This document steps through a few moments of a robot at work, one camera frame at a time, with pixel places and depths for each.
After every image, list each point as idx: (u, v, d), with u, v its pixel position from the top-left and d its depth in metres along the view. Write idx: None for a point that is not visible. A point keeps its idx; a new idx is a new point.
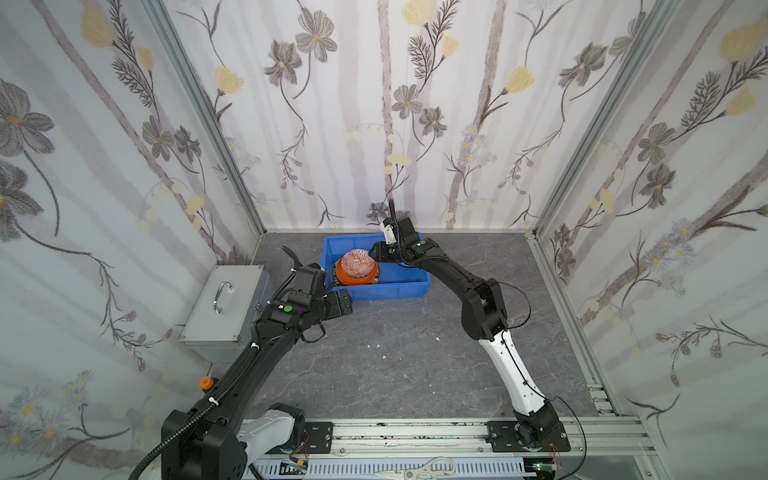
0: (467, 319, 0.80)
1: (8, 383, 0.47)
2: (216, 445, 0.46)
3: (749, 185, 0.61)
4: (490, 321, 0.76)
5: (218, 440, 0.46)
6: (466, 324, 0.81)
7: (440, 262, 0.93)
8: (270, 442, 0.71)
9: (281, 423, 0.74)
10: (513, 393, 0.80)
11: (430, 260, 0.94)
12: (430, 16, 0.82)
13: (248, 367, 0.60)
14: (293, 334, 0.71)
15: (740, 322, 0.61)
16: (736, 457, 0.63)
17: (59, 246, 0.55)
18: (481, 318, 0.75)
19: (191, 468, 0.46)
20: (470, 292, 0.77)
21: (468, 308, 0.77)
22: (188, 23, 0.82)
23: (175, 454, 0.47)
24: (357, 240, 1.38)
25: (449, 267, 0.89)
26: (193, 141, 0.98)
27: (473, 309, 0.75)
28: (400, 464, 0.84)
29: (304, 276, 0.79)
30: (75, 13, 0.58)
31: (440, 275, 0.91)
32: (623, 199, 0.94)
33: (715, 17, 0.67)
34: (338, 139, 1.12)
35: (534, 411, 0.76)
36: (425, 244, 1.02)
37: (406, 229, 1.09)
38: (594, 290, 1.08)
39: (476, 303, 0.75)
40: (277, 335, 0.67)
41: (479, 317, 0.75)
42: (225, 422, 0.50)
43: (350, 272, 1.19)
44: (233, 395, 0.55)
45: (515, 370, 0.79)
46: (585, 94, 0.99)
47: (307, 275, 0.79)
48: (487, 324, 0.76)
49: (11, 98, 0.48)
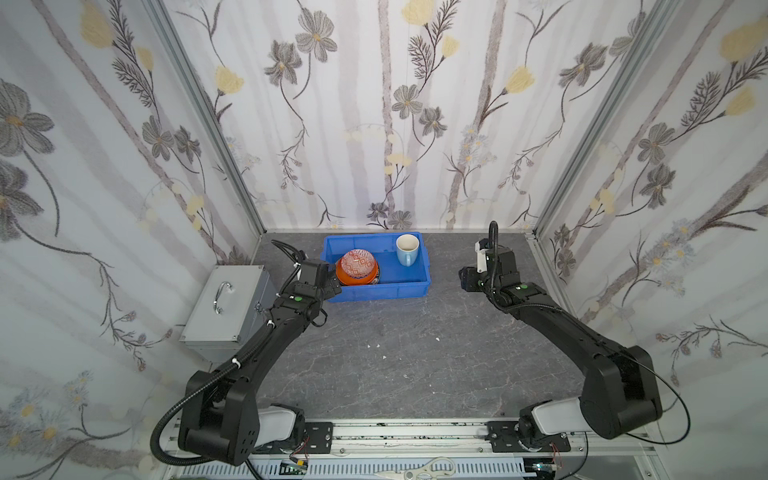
0: (591, 404, 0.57)
1: (8, 383, 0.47)
2: (238, 400, 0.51)
3: (749, 185, 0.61)
4: (636, 413, 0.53)
5: (239, 394, 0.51)
6: (590, 411, 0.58)
7: (552, 315, 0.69)
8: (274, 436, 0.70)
9: (285, 416, 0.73)
10: (552, 421, 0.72)
11: (532, 307, 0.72)
12: (431, 16, 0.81)
13: (266, 338, 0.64)
14: (304, 320, 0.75)
15: (740, 322, 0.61)
16: (736, 457, 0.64)
17: (59, 246, 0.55)
18: (621, 406, 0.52)
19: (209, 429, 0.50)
20: (603, 362, 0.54)
21: (599, 390, 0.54)
22: (188, 23, 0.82)
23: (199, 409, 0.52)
24: (357, 240, 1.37)
25: (563, 321, 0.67)
26: (193, 141, 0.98)
27: (607, 390, 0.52)
28: (400, 465, 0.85)
29: (309, 268, 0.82)
30: (75, 13, 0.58)
31: (547, 331, 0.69)
32: (623, 199, 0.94)
33: (715, 18, 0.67)
34: (338, 139, 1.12)
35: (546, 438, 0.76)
36: (528, 288, 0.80)
37: (506, 267, 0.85)
38: (594, 290, 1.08)
39: (611, 379, 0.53)
40: (290, 316, 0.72)
41: (616, 404, 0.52)
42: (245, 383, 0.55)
43: (350, 272, 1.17)
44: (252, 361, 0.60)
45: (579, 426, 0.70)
46: (584, 94, 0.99)
47: (312, 269, 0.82)
48: (628, 417, 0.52)
49: (12, 98, 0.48)
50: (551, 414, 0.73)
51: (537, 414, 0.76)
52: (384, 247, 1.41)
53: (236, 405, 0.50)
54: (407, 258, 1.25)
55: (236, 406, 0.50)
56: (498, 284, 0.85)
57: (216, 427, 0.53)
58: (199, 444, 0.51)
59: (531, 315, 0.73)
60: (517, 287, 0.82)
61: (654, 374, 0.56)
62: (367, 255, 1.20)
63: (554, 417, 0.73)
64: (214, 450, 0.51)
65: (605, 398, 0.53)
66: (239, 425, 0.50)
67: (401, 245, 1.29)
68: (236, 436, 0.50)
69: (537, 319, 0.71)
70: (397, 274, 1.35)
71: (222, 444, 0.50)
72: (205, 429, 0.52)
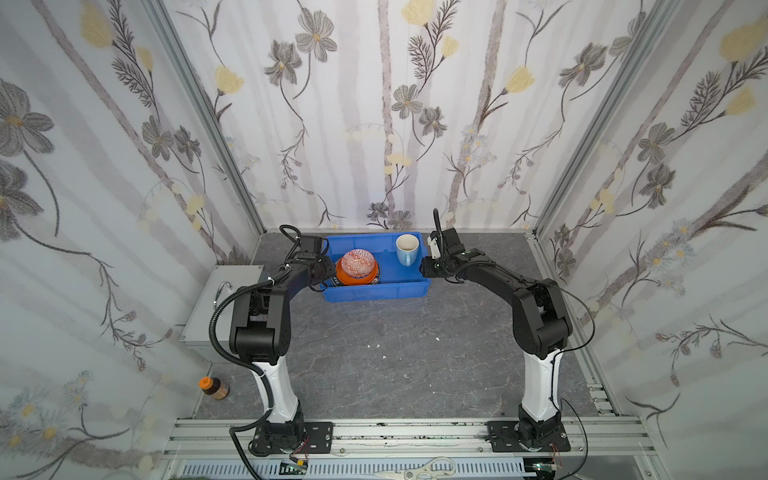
0: (518, 332, 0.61)
1: (8, 383, 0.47)
2: (280, 297, 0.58)
3: (749, 185, 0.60)
4: (552, 333, 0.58)
5: (281, 294, 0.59)
6: (518, 338, 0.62)
7: (488, 268, 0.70)
8: (284, 395, 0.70)
9: (293, 395, 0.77)
10: (530, 396, 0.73)
11: (473, 265, 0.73)
12: (430, 16, 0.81)
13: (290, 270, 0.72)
14: (318, 266, 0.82)
15: (740, 322, 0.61)
16: (736, 457, 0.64)
17: (59, 246, 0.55)
18: (536, 326, 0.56)
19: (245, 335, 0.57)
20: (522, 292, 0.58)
21: (519, 317, 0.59)
22: (188, 23, 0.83)
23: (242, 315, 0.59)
24: (357, 240, 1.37)
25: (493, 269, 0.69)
26: (193, 141, 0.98)
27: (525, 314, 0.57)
28: (400, 465, 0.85)
29: (308, 239, 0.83)
30: (75, 13, 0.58)
31: (484, 283, 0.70)
32: (623, 199, 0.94)
33: (715, 18, 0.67)
34: (338, 139, 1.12)
35: (544, 421, 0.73)
36: (470, 251, 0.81)
37: (451, 239, 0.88)
38: (594, 290, 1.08)
39: (528, 304, 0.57)
40: (308, 259, 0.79)
41: (534, 324, 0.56)
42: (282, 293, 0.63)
43: (350, 272, 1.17)
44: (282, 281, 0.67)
45: (548, 387, 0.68)
46: (584, 94, 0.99)
47: (311, 238, 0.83)
48: (546, 335, 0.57)
49: (11, 98, 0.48)
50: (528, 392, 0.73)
51: (527, 404, 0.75)
52: (384, 247, 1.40)
53: (279, 302, 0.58)
54: (407, 259, 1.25)
55: (279, 302, 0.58)
56: (447, 253, 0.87)
57: (260, 327, 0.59)
58: (247, 339, 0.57)
59: (473, 272, 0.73)
60: (463, 253, 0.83)
61: (564, 297, 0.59)
62: (367, 255, 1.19)
63: (529, 391, 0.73)
64: (258, 343, 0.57)
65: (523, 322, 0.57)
66: (282, 319, 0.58)
67: (401, 245, 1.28)
68: (280, 327, 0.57)
69: (478, 274, 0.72)
70: (397, 273, 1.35)
71: (268, 337, 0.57)
72: (251, 328, 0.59)
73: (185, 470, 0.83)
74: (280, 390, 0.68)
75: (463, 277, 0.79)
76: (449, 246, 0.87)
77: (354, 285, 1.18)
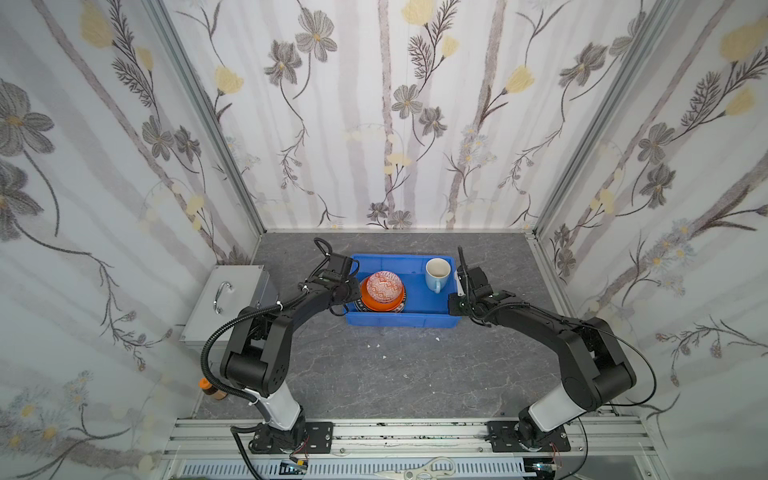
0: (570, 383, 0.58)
1: (7, 383, 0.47)
2: (281, 332, 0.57)
3: (749, 185, 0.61)
4: (613, 382, 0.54)
5: (282, 328, 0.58)
6: (569, 389, 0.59)
7: (522, 308, 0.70)
8: (281, 413, 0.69)
9: (292, 405, 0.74)
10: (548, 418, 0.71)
11: (504, 308, 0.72)
12: (430, 16, 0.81)
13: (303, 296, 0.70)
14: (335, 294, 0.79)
15: (740, 322, 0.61)
16: (736, 458, 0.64)
17: (59, 246, 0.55)
18: (590, 375, 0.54)
19: (235, 362, 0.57)
20: (568, 336, 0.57)
21: (569, 364, 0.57)
22: (188, 23, 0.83)
23: (239, 341, 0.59)
24: (384, 261, 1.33)
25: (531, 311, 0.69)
26: (193, 141, 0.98)
27: (575, 360, 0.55)
28: (400, 465, 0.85)
29: (337, 258, 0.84)
30: (75, 13, 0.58)
31: (518, 326, 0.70)
32: (623, 199, 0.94)
33: (715, 18, 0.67)
34: (338, 140, 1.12)
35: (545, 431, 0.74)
36: (499, 293, 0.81)
37: (477, 280, 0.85)
38: (594, 290, 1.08)
39: (577, 349, 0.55)
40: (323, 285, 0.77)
41: (589, 373, 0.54)
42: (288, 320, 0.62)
43: (375, 294, 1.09)
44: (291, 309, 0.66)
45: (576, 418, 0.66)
46: (584, 94, 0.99)
47: (340, 257, 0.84)
48: (604, 386, 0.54)
49: (12, 98, 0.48)
50: (544, 411, 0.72)
51: (537, 414, 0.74)
52: (412, 269, 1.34)
53: (279, 335, 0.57)
54: (436, 286, 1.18)
55: (279, 337, 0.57)
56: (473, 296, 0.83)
57: (254, 357, 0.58)
58: (237, 367, 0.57)
59: (504, 314, 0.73)
60: (491, 295, 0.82)
61: (617, 341, 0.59)
62: (394, 278, 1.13)
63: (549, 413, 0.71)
64: (247, 376, 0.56)
65: (574, 370, 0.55)
66: (277, 355, 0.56)
67: (431, 270, 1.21)
68: (274, 362, 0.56)
69: (511, 318, 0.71)
70: (422, 299, 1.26)
71: (258, 371, 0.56)
72: (245, 356, 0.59)
73: (185, 470, 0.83)
74: (275, 410, 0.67)
75: (493, 320, 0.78)
76: (476, 287, 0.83)
77: (380, 311, 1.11)
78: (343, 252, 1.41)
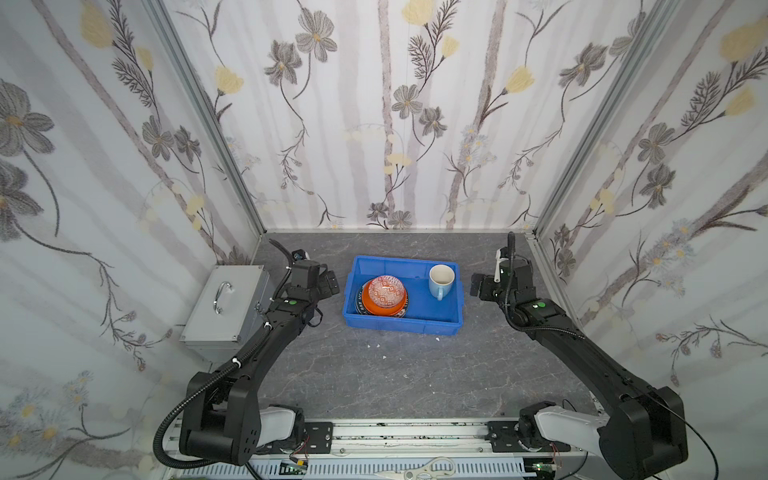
0: (614, 443, 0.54)
1: (7, 383, 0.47)
2: (241, 397, 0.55)
3: (749, 185, 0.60)
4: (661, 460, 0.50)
5: (243, 394, 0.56)
6: (609, 448, 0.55)
7: (573, 343, 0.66)
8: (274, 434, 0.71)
9: (284, 414, 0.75)
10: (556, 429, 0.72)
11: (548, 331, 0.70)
12: (430, 16, 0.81)
13: (264, 340, 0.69)
14: (298, 322, 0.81)
15: (740, 322, 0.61)
16: (737, 457, 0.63)
17: (59, 246, 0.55)
18: (643, 454, 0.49)
19: (197, 438, 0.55)
20: (632, 405, 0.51)
21: (623, 430, 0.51)
22: (188, 23, 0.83)
23: (196, 416, 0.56)
24: (387, 264, 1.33)
25: (584, 350, 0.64)
26: (193, 141, 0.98)
27: (634, 434, 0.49)
28: (400, 465, 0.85)
29: (300, 271, 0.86)
30: (75, 13, 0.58)
31: (568, 360, 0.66)
32: (623, 200, 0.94)
33: (715, 18, 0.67)
34: (338, 139, 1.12)
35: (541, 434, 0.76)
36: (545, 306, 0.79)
37: (522, 282, 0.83)
38: (594, 290, 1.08)
39: (641, 425, 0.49)
40: (286, 316, 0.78)
41: (644, 452, 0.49)
42: (249, 378, 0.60)
43: (375, 298, 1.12)
44: (252, 360, 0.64)
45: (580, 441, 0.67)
46: (584, 94, 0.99)
47: (304, 269, 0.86)
48: (653, 466, 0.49)
49: (12, 98, 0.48)
50: (555, 421, 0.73)
51: (541, 419, 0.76)
52: (416, 273, 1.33)
53: (240, 402, 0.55)
54: (439, 292, 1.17)
55: (239, 404, 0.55)
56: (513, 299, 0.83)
57: (217, 428, 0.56)
58: (199, 443, 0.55)
59: (549, 339, 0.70)
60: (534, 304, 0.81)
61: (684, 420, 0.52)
62: (397, 283, 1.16)
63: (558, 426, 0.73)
64: (211, 451, 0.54)
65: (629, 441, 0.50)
66: (241, 424, 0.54)
67: (435, 277, 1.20)
68: (239, 434, 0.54)
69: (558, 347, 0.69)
70: (426, 305, 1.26)
71: (224, 444, 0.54)
72: (206, 429, 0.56)
73: (186, 470, 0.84)
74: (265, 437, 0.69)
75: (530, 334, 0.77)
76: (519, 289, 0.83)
77: (379, 314, 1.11)
78: (343, 252, 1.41)
